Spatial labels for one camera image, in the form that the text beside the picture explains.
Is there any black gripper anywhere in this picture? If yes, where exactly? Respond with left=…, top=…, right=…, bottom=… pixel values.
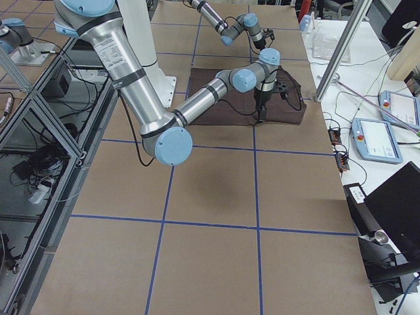
left=254, top=89, right=271, bottom=123
left=254, top=38, right=266, bottom=51

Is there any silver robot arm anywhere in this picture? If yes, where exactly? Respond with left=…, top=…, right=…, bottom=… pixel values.
left=54, top=1, right=280, bottom=165
left=183, top=0, right=275, bottom=51

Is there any clear plastic bag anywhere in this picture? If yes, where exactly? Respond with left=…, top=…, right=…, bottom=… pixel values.
left=312, top=33, right=339, bottom=60

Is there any orange black connector board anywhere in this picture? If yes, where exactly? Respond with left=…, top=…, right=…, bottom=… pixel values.
left=327, top=128, right=342, bottom=145

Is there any near teach pendant tablet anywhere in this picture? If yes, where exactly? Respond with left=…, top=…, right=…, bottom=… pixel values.
left=351, top=118, right=403, bottom=164

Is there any teach pendant tablet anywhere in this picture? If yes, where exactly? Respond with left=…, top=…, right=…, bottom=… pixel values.
left=379, top=91, right=419, bottom=130
left=351, top=118, right=403, bottom=164

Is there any black box with label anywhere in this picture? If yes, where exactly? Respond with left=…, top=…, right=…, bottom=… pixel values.
left=343, top=183, right=371, bottom=235

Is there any far teach pendant tablet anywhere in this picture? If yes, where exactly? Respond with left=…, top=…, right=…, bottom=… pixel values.
left=379, top=91, right=419, bottom=130

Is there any wooden plank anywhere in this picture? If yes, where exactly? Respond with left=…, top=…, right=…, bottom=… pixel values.
left=387, top=28, right=420, bottom=81

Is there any black monitor with stand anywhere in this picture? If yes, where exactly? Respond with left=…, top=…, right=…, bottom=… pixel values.
left=359, top=162, right=419, bottom=302

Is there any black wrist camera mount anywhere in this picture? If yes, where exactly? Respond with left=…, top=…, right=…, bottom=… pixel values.
left=272, top=82, right=289, bottom=99

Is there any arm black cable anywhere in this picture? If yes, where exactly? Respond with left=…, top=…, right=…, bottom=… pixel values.
left=216, top=68, right=303, bottom=116

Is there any aluminium frame post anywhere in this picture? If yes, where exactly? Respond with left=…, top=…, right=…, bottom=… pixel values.
left=314, top=0, right=372, bottom=102

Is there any white pedestal column base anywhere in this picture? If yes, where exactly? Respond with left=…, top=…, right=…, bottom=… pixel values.
left=117, top=0, right=177, bottom=108

